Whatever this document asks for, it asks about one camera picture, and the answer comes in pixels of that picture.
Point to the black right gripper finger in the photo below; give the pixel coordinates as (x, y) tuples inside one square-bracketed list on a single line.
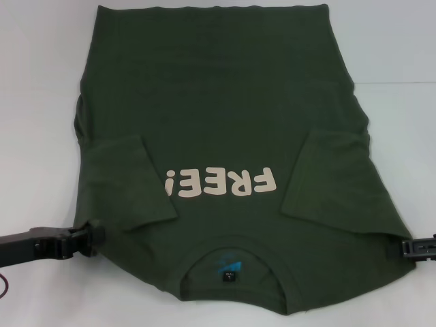
[(417, 248)]

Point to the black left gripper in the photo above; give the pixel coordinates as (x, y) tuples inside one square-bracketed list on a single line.
[(34, 247)]

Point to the dark green FREE! t-shirt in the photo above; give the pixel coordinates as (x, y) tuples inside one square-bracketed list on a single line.
[(218, 102)]

